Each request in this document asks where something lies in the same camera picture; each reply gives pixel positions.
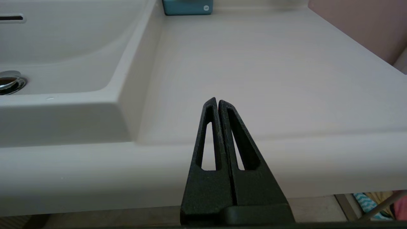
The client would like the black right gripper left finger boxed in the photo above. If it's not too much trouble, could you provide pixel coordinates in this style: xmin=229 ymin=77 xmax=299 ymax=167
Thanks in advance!
xmin=180 ymin=97 xmax=236 ymax=225

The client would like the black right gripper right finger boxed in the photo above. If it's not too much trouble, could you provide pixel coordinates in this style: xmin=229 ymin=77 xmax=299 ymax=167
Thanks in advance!
xmin=218 ymin=100 xmax=289 ymax=206

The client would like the beige moulded sink basin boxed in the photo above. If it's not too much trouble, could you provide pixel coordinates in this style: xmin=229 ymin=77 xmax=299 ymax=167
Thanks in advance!
xmin=0 ymin=0 xmax=164 ymax=148

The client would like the teal striped fabric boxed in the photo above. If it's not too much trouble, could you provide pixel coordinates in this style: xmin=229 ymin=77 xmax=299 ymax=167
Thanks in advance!
xmin=353 ymin=192 xmax=394 ymax=220

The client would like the teal blue box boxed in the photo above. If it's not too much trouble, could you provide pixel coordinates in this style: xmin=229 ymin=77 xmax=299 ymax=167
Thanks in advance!
xmin=162 ymin=0 xmax=213 ymax=16

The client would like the chrome drain stopper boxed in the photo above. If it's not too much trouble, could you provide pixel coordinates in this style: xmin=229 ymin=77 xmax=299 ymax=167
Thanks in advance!
xmin=0 ymin=70 xmax=28 ymax=96

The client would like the tan metal rail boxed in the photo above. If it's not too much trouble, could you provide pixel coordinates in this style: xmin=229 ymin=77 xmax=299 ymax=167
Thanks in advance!
xmin=359 ymin=190 xmax=407 ymax=220

